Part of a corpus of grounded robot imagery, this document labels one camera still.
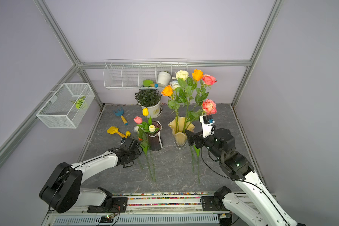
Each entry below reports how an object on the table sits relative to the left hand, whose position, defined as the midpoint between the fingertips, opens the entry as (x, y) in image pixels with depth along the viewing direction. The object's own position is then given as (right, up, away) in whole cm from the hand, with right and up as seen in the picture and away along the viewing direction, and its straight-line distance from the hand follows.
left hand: (137, 153), depth 90 cm
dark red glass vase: (+12, +9, -6) cm, 16 cm away
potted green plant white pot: (+6, +37, +12) cm, 39 cm away
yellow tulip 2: (-10, +12, +10) cm, 19 cm away
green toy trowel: (+6, +48, +8) cm, 49 cm away
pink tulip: (+5, +22, -18) cm, 29 cm away
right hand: (+33, +19, -24) cm, 45 cm away
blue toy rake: (-21, +27, +25) cm, 43 cm away
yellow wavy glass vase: (+26, +18, -3) cm, 32 cm away
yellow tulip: (+8, +26, -13) cm, 30 cm away
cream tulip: (+13, +18, -22) cm, 31 cm away
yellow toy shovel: (-21, +15, +13) cm, 29 cm away
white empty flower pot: (+17, +49, +2) cm, 52 cm away
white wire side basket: (-40, +30, -7) cm, 50 cm away
